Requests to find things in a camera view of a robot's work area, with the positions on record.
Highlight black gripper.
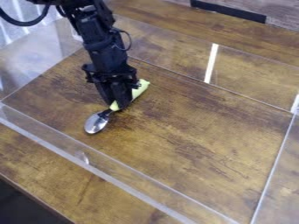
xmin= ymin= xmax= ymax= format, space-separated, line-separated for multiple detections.
xmin=82 ymin=31 xmax=139 ymax=109

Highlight green handled metal spoon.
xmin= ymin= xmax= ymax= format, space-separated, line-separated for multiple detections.
xmin=84 ymin=79 xmax=151 ymax=134

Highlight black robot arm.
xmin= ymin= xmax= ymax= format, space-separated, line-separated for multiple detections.
xmin=27 ymin=0 xmax=139 ymax=109

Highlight clear acrylic enclosure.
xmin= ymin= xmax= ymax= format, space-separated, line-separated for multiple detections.
xmin=0 ymin=2 xmax=299 ymax=224

